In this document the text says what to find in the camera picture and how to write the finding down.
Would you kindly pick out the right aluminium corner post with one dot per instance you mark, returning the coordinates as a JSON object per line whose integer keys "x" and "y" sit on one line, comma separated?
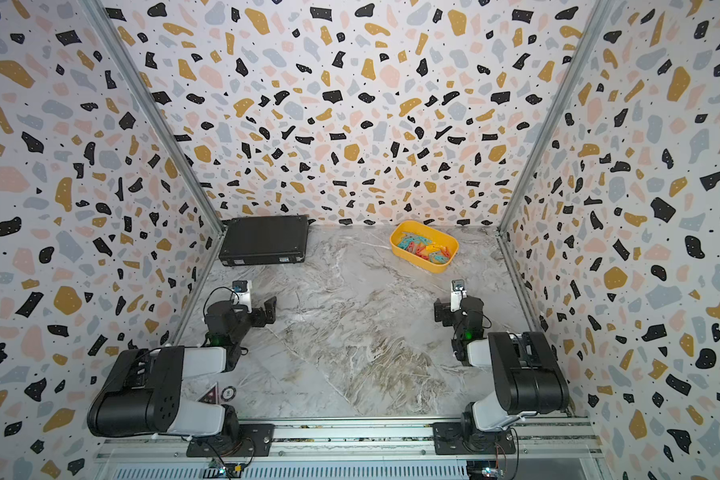
{"x": 592, "y": 28}

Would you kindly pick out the yellow plastic storage box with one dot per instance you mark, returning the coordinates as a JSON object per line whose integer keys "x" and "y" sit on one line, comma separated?
{"x": 424, "y": 246}

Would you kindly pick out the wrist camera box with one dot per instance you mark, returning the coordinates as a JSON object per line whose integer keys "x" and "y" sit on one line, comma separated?
{"x": 458, "y": 292}
{"x": 242, "y": 294}

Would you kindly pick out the left aluminium corner post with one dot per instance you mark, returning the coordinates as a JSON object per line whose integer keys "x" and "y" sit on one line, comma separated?
{"x": 100, "y": 22}

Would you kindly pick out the round black sticker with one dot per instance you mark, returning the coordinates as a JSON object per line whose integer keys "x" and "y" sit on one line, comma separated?
{"x": 228, "y": 393}

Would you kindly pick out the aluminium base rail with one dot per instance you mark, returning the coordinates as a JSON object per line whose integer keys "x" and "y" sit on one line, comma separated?
{"x": 369, "y": 448}

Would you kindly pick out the triangular warning sticker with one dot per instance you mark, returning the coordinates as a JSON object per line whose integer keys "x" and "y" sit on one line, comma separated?
{"x": 211, "y": 396}

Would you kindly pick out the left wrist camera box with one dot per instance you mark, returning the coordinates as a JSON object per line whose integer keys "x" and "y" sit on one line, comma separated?
{"x": 242, "y": 294}

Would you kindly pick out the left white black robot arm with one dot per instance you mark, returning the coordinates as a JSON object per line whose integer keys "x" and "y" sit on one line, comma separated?
{"x": 142, "y": 394}

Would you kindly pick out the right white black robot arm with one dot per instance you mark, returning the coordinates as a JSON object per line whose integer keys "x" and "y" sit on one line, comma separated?
{"x": 527, "y": 381}

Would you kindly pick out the black flat case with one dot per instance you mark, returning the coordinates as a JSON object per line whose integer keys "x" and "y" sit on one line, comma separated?
{"x": 264, "y": 240}

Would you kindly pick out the aluminium corner post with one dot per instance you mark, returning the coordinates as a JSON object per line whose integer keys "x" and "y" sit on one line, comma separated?
{"x": 592, "y": 28}
{"x": 100, "y": 22}

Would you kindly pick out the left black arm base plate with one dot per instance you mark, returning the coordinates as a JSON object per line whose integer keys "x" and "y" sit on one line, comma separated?
{"x": 247, "y": 440}

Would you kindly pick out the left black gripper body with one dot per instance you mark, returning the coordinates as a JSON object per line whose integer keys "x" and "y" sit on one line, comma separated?
{"x": 255, "y": 314}

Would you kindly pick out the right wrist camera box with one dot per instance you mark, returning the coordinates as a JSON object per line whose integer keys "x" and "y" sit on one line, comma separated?
{"x": 458, "y": 292}

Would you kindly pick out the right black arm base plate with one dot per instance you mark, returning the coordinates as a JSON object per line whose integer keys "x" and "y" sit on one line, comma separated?
{"x": 453, "y": 438}

